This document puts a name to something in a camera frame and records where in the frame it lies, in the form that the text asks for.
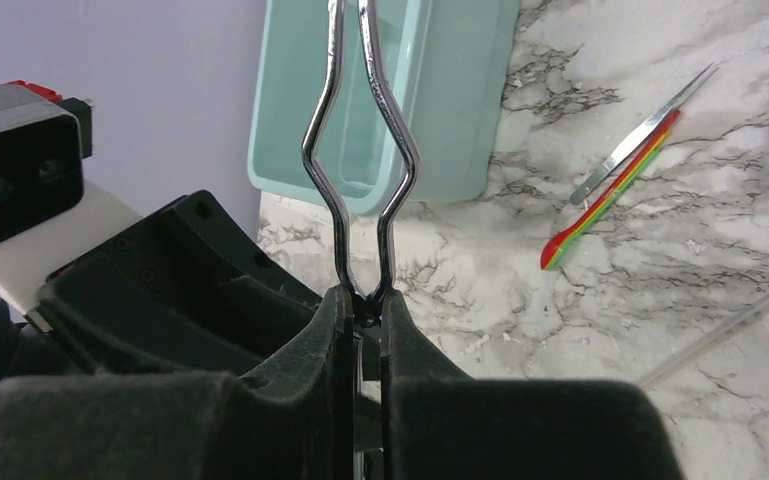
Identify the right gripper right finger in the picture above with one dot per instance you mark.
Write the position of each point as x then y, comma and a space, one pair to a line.
441, 423

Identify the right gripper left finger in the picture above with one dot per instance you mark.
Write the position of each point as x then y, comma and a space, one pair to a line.
289, 418

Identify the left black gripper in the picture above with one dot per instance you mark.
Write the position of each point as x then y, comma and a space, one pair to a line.
182, 289

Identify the metal tweezers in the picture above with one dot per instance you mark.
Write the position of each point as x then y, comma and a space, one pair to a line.
636, 138

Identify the teal plastic bin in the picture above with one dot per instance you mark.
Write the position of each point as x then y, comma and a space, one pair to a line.
467, 46

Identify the glass stirring rod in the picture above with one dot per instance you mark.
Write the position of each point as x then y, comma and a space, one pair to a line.
691, 353

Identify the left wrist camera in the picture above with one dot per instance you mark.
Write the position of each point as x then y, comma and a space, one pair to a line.
50, 214

